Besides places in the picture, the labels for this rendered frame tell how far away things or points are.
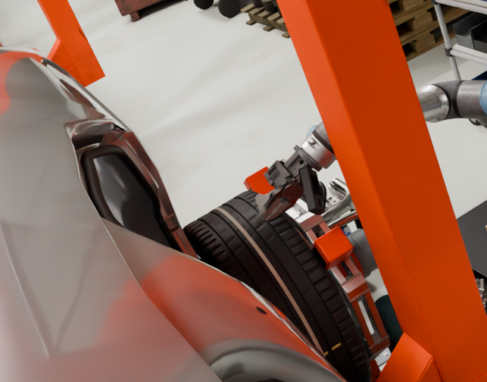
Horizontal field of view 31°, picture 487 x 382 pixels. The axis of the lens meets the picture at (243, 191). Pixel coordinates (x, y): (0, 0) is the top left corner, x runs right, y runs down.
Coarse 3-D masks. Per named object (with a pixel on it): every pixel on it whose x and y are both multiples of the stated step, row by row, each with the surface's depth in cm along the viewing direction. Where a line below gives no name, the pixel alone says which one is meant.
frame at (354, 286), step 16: (304, 208) 236; (304, 224) 231; (320, 224) 231; (336, 272) 226; (352, 272) 226; (352, 288) 225; (368, 288) 227; (352, 304) 226; (368, 304) 228; (368, 336) 232; (384, 336) 234; (368, 352) 236
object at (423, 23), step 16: (400, 0) 544; (416, 0) 543; (400, 16) 544; (416, 16) 545; (432, 16) 558; (448, 16) 552; (400, 32) 562; (416, 32) 549; (448, 32) 563; (416, 48) 554; (432, 48) 556
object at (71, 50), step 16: (48, 0) 556; (64, 0) 560; (48, 16) 560; (64, 16) 564; (64, 32) 567; (80, 32) 571; (64, 48) 571; (80, 48) 574; (64, 64) 575; (80, 64) 578; (96, 64) 582; (80, 80) 582; (96, 80) 586
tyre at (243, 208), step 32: (192, 224) 242; (224, 224) 234; (256, 224) 229; (288, 224) 227; (224, 256) 224; (256, 256) 222; (288, 256) 222; (256, 288) 219; (288, 288) 219; (320, 288) 219; (320, 320) 219; (352, 320) 222; (352, 352) 224
